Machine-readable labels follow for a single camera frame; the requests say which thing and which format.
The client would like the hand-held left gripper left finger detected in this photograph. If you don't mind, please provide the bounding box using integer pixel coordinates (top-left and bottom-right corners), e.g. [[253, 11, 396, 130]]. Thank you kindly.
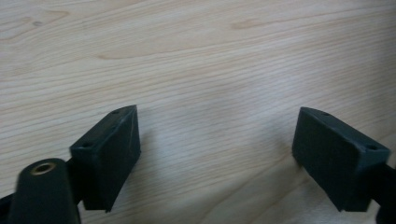
[[69, 105, 142, 214]]

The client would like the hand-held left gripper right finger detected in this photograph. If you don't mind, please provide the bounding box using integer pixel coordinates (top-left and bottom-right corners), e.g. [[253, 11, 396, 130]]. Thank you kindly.
[[291, 106, 391, 213]]

